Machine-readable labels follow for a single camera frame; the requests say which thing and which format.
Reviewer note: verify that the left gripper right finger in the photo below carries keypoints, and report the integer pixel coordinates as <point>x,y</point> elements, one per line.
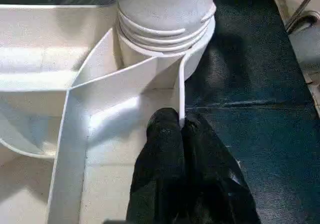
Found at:
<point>215,184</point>

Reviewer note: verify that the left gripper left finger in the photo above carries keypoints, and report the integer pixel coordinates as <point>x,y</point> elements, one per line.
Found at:
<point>160,174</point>

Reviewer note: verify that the white plastic table top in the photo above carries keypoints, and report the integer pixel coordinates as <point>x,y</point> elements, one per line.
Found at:
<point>100,93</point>

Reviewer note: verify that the white plastic table leg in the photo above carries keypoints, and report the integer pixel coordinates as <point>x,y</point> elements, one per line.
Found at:
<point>165,8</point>

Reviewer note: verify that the black work mat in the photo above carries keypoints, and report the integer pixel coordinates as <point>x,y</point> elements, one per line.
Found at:
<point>260,124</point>

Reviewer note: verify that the black metal stand tube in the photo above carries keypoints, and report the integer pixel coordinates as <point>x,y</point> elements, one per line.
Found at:
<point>303,3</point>

